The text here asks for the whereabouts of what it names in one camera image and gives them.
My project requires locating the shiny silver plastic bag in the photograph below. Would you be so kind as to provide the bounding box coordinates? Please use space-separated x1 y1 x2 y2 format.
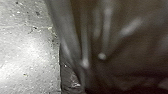
44 0 168 94

